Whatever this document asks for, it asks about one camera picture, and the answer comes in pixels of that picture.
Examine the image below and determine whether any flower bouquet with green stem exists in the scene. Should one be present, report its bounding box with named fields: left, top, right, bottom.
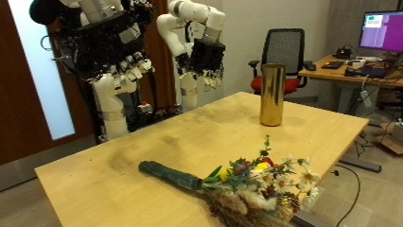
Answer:
left=137, top=134, right=322, bottom=227

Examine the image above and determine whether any gold cylindrical vase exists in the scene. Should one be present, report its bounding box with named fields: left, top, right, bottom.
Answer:
left=258, top=63, right=287, bottom=128

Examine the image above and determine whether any black round bundle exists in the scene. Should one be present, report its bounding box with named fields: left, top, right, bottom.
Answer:
left=28, top=0, right=64, bottom=26

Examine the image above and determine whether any black mesh office chair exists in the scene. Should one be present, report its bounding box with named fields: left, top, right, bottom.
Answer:
left=249, top=27, right=315, bottom=96

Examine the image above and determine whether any black keyboard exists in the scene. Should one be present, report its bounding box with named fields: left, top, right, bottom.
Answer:
left=320, top=61, right=346, bottom=70

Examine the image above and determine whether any wooden office desk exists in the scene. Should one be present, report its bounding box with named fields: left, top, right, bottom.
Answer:
left=298, top=55, right=403, bottom=115

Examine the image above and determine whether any black desk device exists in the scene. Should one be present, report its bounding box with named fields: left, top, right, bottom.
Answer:
left=334, top=45, right=352, bottom=60

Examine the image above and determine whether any white power strip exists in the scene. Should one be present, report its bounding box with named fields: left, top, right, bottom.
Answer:
left=359, top=90, right=374, bottom=109

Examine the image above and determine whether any computer monitor purple screen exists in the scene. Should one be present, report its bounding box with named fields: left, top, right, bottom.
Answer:
left=358, top=9, right=403, bottom=53

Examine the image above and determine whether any grey table foot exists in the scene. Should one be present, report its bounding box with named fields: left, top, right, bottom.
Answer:
left=338, top=155, right=383, bottom=174

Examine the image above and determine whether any cardboard box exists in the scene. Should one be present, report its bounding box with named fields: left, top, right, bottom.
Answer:
left=374, top=122, right=403, bottom=156

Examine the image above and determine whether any metal door handle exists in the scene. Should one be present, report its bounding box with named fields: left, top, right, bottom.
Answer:
left=38, top=34, right=54, bottom=52

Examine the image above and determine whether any black floor cable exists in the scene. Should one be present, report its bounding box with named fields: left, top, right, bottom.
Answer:
left=332, top=164, right=363, bottom=227

